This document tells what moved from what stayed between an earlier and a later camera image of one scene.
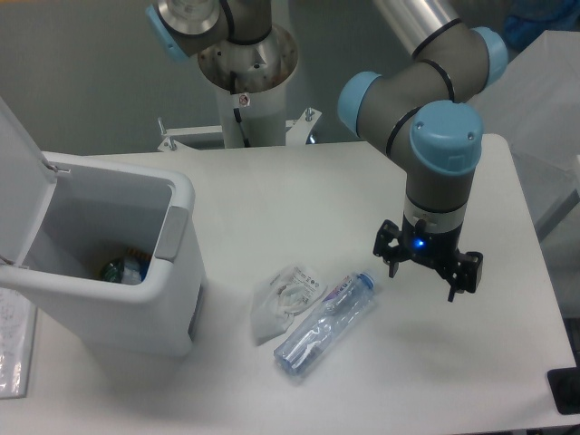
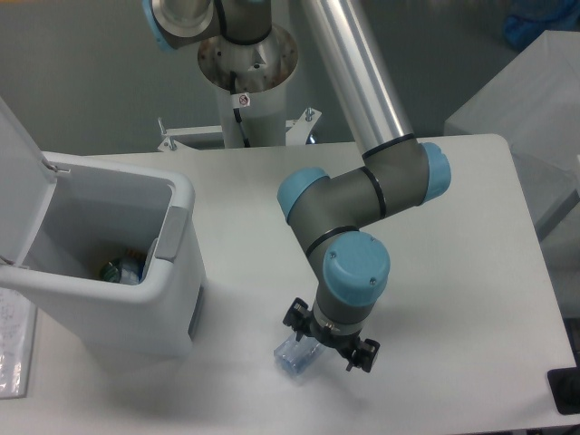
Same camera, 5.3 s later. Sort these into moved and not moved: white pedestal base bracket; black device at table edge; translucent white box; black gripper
Moved: black gripper
Not moved: black device at table edge; translucent white box; white pedestal base bracket
